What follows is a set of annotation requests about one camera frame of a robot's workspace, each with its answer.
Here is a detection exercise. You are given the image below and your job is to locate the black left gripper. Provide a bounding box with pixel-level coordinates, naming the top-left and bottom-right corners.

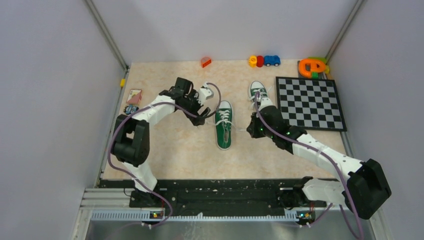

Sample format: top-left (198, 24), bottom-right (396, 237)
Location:
top-left (179, 89), bottom-right (210, 126)

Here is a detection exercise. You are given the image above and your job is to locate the green canvas sneaker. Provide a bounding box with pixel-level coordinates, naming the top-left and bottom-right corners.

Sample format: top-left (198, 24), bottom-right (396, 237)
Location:
top-left (248, 81), bottom-right (269, 110)
top-left (213, 100), bottom-right (246, 151)

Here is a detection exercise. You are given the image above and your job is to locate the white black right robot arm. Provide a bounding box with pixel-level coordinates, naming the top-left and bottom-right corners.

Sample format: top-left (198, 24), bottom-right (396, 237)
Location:
top-left (246, 105), bottom-right (392, 220)

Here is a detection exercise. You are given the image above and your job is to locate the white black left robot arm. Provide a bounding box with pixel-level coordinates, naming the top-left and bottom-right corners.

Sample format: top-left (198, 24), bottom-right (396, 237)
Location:
top-left (108, 77), bottom-right (214, 207)

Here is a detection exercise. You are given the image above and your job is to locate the orange toy brick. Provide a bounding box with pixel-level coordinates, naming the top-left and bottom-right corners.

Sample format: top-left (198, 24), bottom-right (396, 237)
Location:
top-left (200, 56), bottom-right (212, 68)

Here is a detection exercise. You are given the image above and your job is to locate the pink tangram puzzle box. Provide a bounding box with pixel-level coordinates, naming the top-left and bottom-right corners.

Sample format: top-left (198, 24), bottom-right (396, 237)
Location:
top-left (126, 89), bottom-right (143, 106)

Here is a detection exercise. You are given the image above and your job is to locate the black white chessboard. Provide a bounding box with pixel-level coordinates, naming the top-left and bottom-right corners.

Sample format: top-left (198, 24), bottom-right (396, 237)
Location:
top-left (275, 76), bottom-right (347, 132)

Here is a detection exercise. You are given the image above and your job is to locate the yellow toy block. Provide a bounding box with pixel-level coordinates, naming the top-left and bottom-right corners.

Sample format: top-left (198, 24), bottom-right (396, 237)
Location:
top-left (248, 55), bottom-right (258, 68)

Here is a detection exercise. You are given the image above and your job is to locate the red toy block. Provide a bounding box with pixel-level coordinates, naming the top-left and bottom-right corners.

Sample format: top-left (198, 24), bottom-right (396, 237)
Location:
top-left (256, 55), bottom-right (264, 68)

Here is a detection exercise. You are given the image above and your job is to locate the blue toy car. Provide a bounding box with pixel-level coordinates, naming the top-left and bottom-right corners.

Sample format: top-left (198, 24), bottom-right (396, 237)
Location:
top-left (263, 55), bottom-right (281, 67)

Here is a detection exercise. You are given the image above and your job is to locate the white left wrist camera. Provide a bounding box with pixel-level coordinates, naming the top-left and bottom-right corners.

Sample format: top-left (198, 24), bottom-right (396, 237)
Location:
top-left (198, 82), bottom-right (214, 104)

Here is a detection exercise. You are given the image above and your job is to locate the yellow clip on frame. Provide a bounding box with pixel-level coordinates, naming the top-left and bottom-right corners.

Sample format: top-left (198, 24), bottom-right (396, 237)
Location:
top-left (119, 78), bottom-right (126, 88)

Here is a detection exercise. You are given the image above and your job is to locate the orange green ring toy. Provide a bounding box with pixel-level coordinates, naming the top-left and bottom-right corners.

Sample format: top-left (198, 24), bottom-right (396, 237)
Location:
top-left (297, 56), bottom-right (330, 79)

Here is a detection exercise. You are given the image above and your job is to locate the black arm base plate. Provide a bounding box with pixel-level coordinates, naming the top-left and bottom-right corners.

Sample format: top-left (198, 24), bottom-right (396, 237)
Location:
top-left (97, 178), bottom-right (330, 217)

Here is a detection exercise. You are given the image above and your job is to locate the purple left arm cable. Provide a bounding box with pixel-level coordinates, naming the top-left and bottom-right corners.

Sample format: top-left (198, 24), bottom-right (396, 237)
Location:
top-left (106, 82), bottom-right (222, 229)

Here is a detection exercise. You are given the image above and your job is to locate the aluminium frame rail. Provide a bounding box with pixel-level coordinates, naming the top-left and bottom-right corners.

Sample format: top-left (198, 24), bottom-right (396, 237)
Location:
top-left (71, 187), bottom-right (393, 240)

